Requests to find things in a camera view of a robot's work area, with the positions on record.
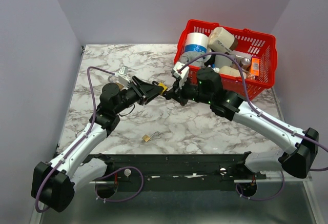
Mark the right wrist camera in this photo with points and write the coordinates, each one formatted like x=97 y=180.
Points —
x=180 y=71

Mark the metal can in basket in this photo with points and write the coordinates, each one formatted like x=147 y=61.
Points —
x=245 y=62

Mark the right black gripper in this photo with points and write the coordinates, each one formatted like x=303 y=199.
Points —
x=178 y=94

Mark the white tape roll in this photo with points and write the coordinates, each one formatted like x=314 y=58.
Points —
x=197 y=42

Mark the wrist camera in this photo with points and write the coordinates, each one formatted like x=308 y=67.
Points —
x=123 y=71
x=180 y=71

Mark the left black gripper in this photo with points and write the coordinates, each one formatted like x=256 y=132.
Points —
x=144 y=89

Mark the grey cloth bundle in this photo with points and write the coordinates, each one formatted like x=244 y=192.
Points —
x=189 y=56

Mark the beige foam roll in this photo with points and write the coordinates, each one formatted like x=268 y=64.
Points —
x=221 y=40

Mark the open brass padlock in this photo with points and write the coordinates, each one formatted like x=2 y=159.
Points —
x=120 y=85

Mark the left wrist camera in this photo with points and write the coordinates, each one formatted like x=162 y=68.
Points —
x=123 y=71

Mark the small brass long-shackle padlock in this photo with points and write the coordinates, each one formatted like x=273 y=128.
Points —
x=147 y=138

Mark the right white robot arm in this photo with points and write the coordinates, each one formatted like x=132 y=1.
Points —
x=295 y=154

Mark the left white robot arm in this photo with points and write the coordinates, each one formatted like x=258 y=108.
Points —
x=52 y=184

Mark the beige bottle in basket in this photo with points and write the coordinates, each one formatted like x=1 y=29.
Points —
x=229 y=71

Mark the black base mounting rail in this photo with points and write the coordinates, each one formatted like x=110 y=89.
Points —
x=164 y=173

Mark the orange small box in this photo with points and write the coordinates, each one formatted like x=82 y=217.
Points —
x=255 y=64

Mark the yellow padlock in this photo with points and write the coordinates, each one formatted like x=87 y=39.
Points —
x=164 y=87

